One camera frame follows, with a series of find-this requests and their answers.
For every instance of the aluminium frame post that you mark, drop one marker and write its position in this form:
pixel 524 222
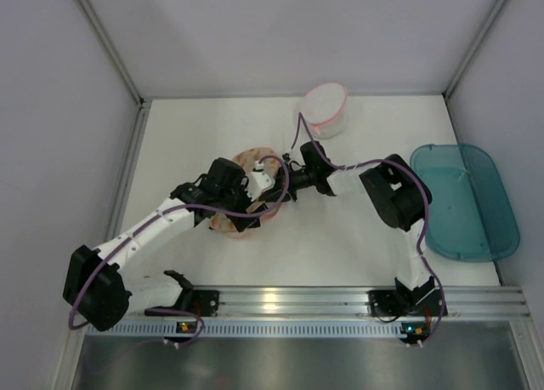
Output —
pixel 105 41
pixel 485 28

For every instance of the left aluminium frame post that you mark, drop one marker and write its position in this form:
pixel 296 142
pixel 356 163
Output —
pixel 105 41

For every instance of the slotted white cable duct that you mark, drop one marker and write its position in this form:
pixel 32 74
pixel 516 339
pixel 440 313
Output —
pixel 222 328

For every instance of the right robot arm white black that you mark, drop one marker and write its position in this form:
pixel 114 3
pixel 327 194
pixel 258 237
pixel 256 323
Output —
pixel 399 196

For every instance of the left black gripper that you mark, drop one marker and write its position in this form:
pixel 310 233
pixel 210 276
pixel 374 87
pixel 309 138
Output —
pixel 247 219

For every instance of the right aluminium frame post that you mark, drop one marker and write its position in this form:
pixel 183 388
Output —
pixel 485 28

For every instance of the orange patterned bra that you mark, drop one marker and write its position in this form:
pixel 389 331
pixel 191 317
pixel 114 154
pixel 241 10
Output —
pixel 247 159

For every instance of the white mesh laundry bag pink trim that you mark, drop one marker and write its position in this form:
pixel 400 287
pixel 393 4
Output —
pixel 323 109

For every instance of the aluminium front rail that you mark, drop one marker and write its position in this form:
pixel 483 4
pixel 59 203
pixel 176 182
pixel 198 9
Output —
pixel 470 303

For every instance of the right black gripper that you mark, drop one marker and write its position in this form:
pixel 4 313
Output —
pixel 313 174

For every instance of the teal plastic basin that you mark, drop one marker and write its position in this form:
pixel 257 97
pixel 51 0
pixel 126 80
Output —
pixel 471 219

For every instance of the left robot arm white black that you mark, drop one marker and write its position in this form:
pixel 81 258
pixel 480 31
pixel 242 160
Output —
pixel 97 285

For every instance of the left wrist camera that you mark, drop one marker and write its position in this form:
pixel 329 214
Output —
pixel 258 182

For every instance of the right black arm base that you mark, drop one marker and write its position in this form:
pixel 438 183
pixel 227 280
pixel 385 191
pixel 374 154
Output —
pixel 389 303

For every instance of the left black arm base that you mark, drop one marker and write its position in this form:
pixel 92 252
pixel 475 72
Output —
pixel 199 302

